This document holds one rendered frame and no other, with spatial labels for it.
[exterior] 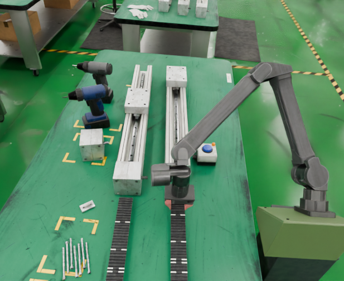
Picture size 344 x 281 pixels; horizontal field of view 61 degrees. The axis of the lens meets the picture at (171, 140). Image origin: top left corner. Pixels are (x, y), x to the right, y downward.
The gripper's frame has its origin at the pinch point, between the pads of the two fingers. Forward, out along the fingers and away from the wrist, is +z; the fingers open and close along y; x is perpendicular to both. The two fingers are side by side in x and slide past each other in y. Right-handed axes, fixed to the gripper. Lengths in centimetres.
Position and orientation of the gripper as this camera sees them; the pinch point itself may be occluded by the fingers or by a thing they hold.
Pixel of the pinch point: (177, 207)
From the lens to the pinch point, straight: 108.4
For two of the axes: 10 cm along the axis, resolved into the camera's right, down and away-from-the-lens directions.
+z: -0.6, 7.4, 6.7
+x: -0.1, 6.7, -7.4
